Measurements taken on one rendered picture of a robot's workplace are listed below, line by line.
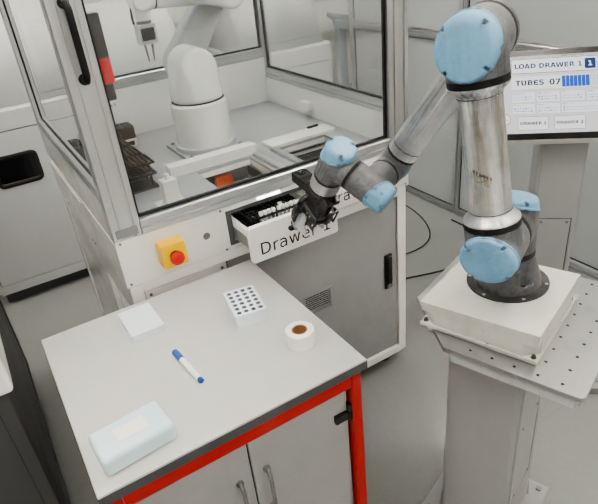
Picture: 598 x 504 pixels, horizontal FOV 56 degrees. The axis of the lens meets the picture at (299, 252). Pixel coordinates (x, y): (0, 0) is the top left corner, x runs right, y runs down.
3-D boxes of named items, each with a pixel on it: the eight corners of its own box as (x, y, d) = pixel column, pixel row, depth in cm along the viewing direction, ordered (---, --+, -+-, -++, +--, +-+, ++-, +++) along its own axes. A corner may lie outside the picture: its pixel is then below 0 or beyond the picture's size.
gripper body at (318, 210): (309, 232, 147) (321, 206, 137) (293, 206, 150) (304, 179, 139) (333, 223, 150) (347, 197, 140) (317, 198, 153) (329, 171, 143)
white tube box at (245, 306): (268, 319, 146) (267, 307, 144) (237, 329, 144) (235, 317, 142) (254, 295, 156) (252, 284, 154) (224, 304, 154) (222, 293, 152)
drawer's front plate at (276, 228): (338, 231, 171) (336, 198, 166) (253, 264, 159) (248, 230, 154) (334, 229, 173) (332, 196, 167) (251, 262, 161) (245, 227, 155)
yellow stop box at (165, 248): (190, 262, 159) (185, 240, 156) (166, 271, 156) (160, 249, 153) (183, 255, 163) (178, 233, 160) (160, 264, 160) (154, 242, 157)
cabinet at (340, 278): (411, 357, 240) (412, 183, 200) (185, 479, 198) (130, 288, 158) (294, 267, 313) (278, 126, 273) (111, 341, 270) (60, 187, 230)
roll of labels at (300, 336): (316, 350, 134) (314, 337, 132) (286, 353, 134) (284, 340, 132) (314, 332, 140) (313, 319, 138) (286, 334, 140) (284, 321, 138)
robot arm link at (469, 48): (534, 258, 125) (516, -7, 102) (517, 293, 114) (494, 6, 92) (479, 255, 132) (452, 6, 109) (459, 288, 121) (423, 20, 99)
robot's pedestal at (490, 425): (548, 490, 181) (586, 293, 143) (513, 566, 161) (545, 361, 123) (460, 448, 198) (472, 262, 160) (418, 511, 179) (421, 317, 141)
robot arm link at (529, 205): (542, 237, 134) (546, 184, 128) (529, 265, 125) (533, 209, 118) (490, 230, 141) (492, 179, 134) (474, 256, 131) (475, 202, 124)
